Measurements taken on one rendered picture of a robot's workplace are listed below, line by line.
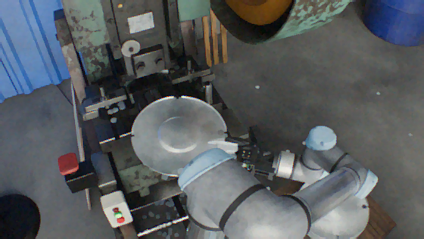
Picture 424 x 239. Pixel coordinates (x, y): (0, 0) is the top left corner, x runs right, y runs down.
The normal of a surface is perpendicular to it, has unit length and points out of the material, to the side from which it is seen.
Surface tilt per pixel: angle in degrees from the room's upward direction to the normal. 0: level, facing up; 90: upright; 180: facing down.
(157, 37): 90
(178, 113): 8
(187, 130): 8
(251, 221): 38
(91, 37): 90
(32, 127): 0
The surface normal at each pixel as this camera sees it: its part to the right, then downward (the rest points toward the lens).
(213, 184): -0.40, -0.33
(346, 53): -0.02, -0.66
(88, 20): 0.40, 0.68
